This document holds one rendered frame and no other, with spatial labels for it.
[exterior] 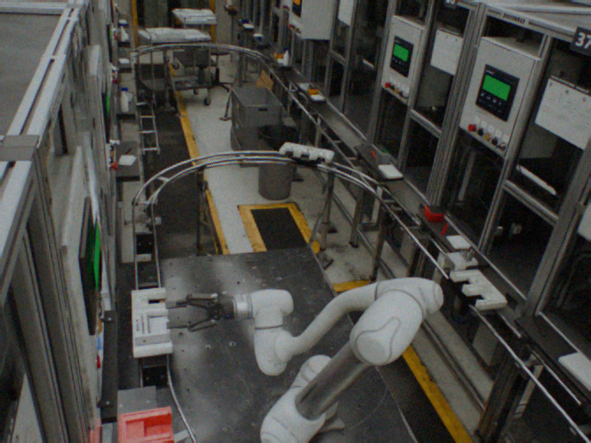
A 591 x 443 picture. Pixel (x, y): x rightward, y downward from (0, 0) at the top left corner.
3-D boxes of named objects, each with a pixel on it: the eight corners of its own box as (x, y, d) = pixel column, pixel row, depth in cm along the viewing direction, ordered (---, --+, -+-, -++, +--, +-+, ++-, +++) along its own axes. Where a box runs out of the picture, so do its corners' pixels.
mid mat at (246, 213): (330, 264, 412) (330, 262, 411) (260, 270, 397) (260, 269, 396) (295, 202, 494) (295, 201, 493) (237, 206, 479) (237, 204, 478)
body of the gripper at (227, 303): (230, 310, 190) (205, 313, 188) (231, 292, 186) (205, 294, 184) (235, 324, 184) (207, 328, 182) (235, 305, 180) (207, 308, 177)
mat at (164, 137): (234, 269, 395) (234, 268, 394) (152, 277, 378) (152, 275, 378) (171, 62, 874) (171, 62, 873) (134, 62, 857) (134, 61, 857)
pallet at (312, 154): (279, 161, 378) (280, 148, 373) (284, 154, 390) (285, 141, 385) (328, 170, 371) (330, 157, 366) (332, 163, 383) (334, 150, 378)
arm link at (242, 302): (247, 287, 188) (230, 289, 187) (252, 304, 181) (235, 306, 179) (246, 308, 193) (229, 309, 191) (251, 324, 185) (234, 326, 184)
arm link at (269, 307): (251, 291, 182) (254, 330, 181) (295, 286, 187) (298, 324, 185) (245, 291, 193) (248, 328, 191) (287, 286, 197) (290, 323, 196)
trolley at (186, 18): (222, 83, 803) (222, 15, 754) (184, 83, 781) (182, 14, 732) (207, 68, 868) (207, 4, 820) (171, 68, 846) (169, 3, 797)
